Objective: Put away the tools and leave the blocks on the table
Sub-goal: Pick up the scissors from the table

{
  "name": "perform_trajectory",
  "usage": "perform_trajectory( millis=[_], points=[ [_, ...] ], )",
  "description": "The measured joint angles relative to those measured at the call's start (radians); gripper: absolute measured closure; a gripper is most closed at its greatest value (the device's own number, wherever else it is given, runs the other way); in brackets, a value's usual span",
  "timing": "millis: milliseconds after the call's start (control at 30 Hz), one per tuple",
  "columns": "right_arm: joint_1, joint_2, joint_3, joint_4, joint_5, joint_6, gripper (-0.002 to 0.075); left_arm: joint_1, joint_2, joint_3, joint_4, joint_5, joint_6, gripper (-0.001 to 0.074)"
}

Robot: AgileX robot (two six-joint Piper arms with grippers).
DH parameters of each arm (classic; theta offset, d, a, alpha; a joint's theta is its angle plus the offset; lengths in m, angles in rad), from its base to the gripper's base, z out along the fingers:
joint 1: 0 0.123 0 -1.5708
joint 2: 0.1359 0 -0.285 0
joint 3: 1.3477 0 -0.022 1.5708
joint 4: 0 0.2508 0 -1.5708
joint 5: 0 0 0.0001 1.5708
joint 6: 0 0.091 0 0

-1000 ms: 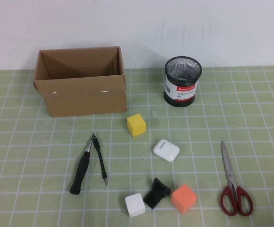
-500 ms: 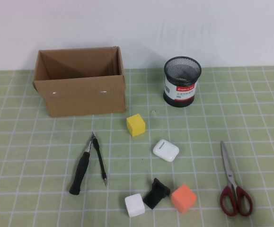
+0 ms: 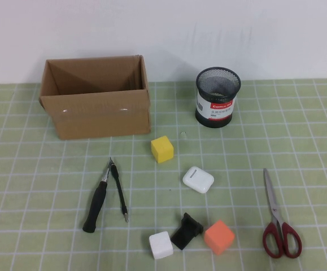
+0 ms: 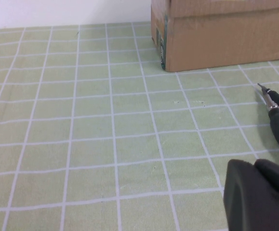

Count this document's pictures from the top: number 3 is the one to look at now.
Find black-handled screwdriver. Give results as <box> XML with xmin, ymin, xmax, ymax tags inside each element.
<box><xmin>82</xmin><ymin>157</ymin><xmax>114</xmax><ymax>234</ymax></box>

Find green grid table mat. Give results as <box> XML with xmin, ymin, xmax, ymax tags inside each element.
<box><xmin>0</xmin><ymin>78</ymin><xmax>327</xmax><ymax>271</ymax></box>

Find white earbuds case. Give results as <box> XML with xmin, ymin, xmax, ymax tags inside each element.
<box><xmin>182</xmin><ymin>165</ymin><xmax>215</xmax><ymax>194</ymax></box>

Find thin black flexible bit shaft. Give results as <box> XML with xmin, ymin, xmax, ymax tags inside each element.
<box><xmin>110</xmin><ymin>164</ymin><xmax>130</xmax><ymax>224</ymax></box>

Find yellow cube block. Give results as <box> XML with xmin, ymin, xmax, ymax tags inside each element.
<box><xmin>150</xmin><ymin>135</ymin><xmax>175</xmax><ymax>164</ymax></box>

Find black mesh pen holder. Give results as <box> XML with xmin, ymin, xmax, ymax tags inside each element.
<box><xmin>195</xmin><ymin>66</ymin><xmax>242</xmax><ymax>128</ymax></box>

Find brown cardboard box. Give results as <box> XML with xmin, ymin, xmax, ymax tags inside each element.
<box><xmin>38</xmin><ymin>54</ymin><xmax>152</xmax><ymax>140</ymax></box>

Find white cube block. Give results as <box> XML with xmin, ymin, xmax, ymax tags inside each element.
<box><xmin>148</xmin><ymin>231</ymin><xmax>174</xmax><ymax>260</ymax></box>

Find red-handled scissors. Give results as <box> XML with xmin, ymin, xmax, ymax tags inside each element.
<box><xmin>262</xmin><ymin>168</ymin><xmax>303</xmax><ymax>259</ymax></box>

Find orange cube block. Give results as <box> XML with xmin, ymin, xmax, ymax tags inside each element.
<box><xmin>204</xmin><ymin>220</ymin><xmax>235</xmax><ymax>256</ymax></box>

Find black plastic bracket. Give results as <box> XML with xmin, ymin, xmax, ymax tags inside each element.
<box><xmin>171</xmin><ymin>212</ymin><xmax>204</xmax><ymax>251</ymax></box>

